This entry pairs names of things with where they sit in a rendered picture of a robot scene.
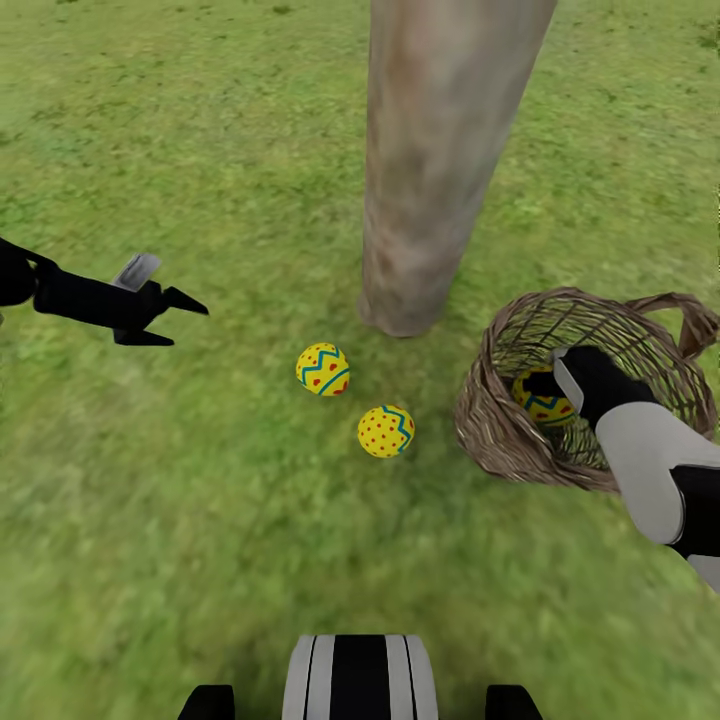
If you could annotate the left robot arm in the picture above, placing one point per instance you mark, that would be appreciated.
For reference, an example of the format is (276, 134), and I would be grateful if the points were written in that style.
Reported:
(127, 305)

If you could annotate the wicker basket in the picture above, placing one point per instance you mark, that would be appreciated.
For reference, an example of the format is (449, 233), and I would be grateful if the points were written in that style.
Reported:
(507, 444)

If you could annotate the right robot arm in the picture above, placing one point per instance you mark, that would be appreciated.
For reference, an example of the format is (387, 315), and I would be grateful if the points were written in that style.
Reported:
(668, 474)

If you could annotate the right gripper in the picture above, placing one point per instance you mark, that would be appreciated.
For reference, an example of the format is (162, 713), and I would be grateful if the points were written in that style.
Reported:
(543, 384)

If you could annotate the easter egg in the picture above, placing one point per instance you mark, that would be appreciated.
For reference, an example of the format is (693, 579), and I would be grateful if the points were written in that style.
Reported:
(323, 370)
(386, 431)
(546, 410)

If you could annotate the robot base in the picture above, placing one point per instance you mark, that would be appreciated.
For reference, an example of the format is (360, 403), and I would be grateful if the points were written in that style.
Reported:
(504, 702)

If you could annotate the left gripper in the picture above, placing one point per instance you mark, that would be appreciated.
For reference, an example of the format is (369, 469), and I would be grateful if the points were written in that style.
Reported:
(129, 313)

